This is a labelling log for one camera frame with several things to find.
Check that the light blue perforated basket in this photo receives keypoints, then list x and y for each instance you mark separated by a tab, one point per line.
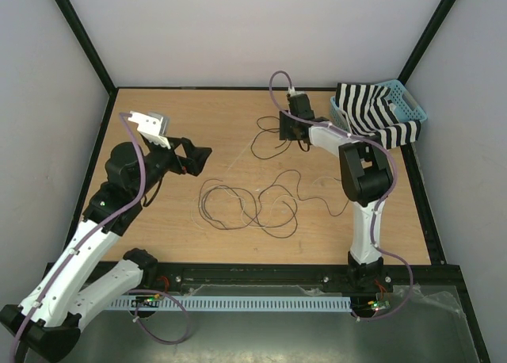
408	108

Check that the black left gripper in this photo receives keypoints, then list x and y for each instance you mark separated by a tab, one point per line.
193	162

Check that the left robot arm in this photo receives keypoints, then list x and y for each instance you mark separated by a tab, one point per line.
51	319

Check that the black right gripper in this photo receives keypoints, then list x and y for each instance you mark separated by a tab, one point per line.
284	131

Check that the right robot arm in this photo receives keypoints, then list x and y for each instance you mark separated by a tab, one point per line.
365	179

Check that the black cage frame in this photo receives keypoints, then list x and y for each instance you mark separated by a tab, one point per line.
439	269

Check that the light blue slotted cable duct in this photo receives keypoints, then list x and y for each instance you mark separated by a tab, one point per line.
235	304

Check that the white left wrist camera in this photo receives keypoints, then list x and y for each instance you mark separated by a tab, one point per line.
152	127

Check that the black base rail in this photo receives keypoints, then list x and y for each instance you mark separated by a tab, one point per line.
329	278

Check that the black white striped cloth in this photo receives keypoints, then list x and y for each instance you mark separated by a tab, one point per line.
369	112

